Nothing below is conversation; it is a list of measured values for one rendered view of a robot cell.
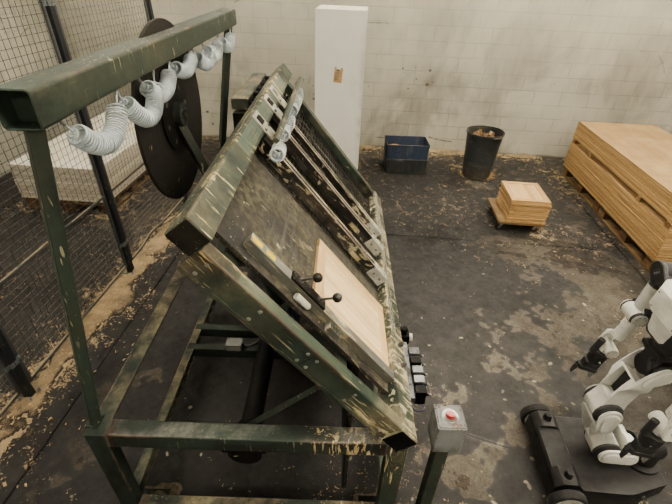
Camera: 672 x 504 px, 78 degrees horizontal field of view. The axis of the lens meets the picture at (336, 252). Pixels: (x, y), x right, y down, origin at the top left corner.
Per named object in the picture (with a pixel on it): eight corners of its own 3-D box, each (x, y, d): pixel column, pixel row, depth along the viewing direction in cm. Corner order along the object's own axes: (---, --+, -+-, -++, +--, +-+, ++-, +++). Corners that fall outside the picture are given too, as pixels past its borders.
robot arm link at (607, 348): (602, 350, 236) (616, 337, 229) (610, 365, 227) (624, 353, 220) (584, 345, 235) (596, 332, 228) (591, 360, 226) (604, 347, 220)
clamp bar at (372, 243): (374, 257, 273) (405, 239, 265) (248, 110, 221) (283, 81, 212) (373, 249, 281) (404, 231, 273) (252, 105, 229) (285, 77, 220)
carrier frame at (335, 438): (389, 529, 221) (410, 441, 174) (129, 521, 221) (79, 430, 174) (369, 275, 402) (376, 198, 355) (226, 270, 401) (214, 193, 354)
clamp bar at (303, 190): (377, 288, 248) (412, 269, 239) (236, 129, 195) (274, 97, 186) (376, 277, 256) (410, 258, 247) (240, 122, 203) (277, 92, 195)
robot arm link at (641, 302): (638, 310, 218) (661, 278, 205) (651, 329, 208) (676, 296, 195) (616, 308, 219) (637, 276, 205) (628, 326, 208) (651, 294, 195)
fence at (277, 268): (387, 383, 191) (394, 380, 190) (242, 245, 149) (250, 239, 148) (386, 375, 195) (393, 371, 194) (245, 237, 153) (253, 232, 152)
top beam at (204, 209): (189, 258, 122) (212, 241, 118) (162, 235, 117) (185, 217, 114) (282, 83, 303) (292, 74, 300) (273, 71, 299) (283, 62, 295)
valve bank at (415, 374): (429, 425, 209) (437, 395, 195) (401, 424, 209) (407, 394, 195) (415, 349, 250) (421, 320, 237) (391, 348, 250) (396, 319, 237)
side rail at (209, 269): (380, 439, 173) (403, 430, 169) (175, 267, 124) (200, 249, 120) (379, 426, 178) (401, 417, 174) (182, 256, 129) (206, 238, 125)
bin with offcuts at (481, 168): (497, 183, 585) (509, 138, 548) (460, 181, 588) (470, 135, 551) (489, 168, 627) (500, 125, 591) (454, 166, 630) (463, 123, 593)
